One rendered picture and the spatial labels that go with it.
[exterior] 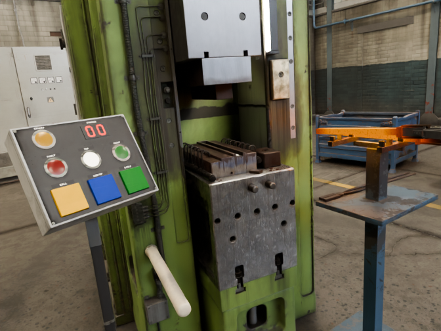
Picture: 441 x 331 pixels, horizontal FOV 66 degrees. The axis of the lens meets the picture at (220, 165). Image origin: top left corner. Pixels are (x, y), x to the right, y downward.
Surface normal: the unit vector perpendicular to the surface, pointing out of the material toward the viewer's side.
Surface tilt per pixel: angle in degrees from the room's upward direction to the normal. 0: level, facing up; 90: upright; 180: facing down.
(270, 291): 90
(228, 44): 90
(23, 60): 90
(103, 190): 60
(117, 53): 90
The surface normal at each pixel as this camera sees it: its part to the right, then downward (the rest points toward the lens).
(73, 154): 0.61, -0.40
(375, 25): -0.82, 0.19
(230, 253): 0.40, 0.18
